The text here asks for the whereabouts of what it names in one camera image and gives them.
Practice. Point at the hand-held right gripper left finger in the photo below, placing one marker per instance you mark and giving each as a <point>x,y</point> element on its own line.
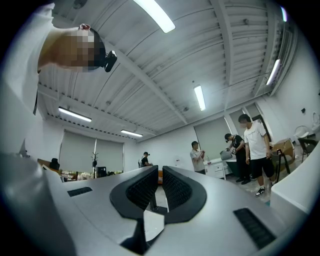
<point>100,212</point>

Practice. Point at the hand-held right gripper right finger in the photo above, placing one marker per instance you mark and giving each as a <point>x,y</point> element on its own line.
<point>220,225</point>

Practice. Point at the black coat rack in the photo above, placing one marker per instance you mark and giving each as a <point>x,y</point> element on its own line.
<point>94,162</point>

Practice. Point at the white drawer cabinet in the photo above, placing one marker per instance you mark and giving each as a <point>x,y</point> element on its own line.
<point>216,170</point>

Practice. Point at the white sink basin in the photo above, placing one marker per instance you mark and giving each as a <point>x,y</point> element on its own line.
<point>155,225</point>

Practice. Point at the grey roller blind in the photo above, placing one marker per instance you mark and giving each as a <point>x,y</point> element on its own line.
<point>212,135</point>
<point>80,152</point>

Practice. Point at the black office chair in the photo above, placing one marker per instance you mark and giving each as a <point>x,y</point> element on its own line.
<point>54,164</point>

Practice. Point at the grey handbag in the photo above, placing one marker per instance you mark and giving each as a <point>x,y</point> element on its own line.
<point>228,155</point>

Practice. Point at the ceiling tube light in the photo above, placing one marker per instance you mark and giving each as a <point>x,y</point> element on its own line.
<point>199,97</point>
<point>157,15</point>
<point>131,133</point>
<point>273,72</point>
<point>75,114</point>

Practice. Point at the black stool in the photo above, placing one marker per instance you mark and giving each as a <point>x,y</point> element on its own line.
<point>285,162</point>

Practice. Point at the cardboard box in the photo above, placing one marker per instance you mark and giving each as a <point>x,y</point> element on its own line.
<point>285,147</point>

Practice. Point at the white round chair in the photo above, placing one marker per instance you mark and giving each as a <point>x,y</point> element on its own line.
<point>303,130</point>

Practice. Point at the white toilet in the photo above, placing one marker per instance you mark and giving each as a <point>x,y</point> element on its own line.
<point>316,122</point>

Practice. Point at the person's white shirt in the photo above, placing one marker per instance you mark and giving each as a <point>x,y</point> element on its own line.
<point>20,87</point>

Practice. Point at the person's head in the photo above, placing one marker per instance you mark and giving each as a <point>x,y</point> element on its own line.
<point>55,55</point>

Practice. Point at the black head camera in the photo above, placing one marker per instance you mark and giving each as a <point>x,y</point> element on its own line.
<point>110,61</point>

